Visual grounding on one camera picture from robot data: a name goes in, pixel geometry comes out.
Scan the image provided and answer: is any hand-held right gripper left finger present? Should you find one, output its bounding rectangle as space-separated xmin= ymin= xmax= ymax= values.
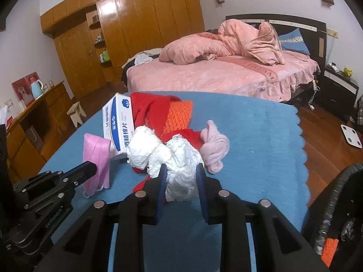
xmin=34 ymin=164 xmax=168 ymax=272

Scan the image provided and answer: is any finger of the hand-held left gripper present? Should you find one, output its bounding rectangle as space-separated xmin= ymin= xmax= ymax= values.
xmin=13 ymin=161 xmax=98 ymax=202

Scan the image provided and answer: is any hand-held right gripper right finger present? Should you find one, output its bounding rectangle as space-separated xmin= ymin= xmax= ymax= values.
xmin=196 ymin=163 xmax=331 ymax=272

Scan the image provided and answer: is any pink face mask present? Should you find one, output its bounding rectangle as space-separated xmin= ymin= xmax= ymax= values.
xmin=82 ymin=133 xmax=112 ymax=198

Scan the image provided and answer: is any white tissue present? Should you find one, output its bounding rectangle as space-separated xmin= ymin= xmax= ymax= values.
xmin=126 ymin=125 xmax=168 ymax=176
xmin=149 ymin=137 xmax=205 ymax=203

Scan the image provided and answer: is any black trash bin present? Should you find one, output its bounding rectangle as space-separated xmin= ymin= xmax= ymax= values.
xmin=308 ymin=163 xmax=363 ymax=272

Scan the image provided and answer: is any rolled pink sock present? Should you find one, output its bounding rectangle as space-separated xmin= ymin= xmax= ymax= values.
xmin=200 ymin=120 xmax=231 ymax=175

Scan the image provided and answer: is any small wooden stool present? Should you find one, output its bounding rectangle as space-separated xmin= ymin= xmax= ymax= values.
xmin=67 ymin=101 xmax=87 ymax=128

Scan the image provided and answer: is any white and blue carton box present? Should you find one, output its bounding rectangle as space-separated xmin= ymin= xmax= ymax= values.
xmin=102 ymin=93 xmax=137 ymax=160

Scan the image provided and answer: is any wooden dresser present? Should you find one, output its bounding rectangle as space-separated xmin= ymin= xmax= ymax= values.
xmin=0 ymin=81 xmax=73 ymax=188

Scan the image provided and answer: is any blue tablecloth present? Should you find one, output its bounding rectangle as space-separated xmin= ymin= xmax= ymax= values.
xmin=28 ymin=91 xmax=310 ymax=272

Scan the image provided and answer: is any orange knit cloth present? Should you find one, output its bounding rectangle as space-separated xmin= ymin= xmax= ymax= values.
xmin=162 ymin=99 xmax=194 ymax=134

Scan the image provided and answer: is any red cloth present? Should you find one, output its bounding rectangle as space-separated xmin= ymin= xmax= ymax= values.
xmin=130 ymin=92 xmax=204 ymax=194

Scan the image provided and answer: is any blue kettle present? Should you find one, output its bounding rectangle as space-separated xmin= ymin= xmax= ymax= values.
xmin=31 ymin=80 xmax=45 ymax=100

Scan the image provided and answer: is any red gift box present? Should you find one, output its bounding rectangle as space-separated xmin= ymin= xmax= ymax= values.
xmin=11 ymin=72 xmax=39 ymax=107

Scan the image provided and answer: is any bed with pink sheet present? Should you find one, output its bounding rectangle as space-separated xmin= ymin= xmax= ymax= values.
xmin=125 ymin=48 xmax=321 ymax=104

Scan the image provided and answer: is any pile of clothes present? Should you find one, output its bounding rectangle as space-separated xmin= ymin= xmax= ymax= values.
xmin=122 ymin=49 xmax=165 ymax=69

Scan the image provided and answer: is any orange knit scrap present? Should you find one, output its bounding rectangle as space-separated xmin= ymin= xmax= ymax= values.
xmin=322 ymin=237 xmax=340 ymax=258

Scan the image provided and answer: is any pink duvet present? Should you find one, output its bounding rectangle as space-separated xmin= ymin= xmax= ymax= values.
xmin=159 ymin=18 xmax=285 ymax=66

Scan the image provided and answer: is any white bathroom scale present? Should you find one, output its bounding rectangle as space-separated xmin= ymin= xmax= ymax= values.
xmin=340 ymin=124 xmax=363 ymax=149

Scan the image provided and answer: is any black nightstand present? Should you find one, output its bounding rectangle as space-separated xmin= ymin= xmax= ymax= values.
xmin=315 ymin=65 xmax=361 ymax=123

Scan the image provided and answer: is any wooden wardrobe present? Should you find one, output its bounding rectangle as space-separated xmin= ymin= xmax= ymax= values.
xmin=40 ymin=0 xmax=206 ymax=100

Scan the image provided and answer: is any plaid cloth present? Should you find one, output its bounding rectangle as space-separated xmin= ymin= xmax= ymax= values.
xmin=350 ymin=96 xmax=363 ymax=126

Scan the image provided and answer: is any blue pillow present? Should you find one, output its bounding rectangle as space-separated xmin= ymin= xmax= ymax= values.
xmin=278 ymin=28 xmax=311 ymax=56

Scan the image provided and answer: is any dark wooden headboard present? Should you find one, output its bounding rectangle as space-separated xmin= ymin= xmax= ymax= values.
xmin=225 ymin=15 xmax=327 ymax=60

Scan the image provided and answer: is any white power strip cable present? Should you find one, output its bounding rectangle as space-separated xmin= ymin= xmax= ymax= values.
xmin=310 ymin=79 xmax=320 ymax=112

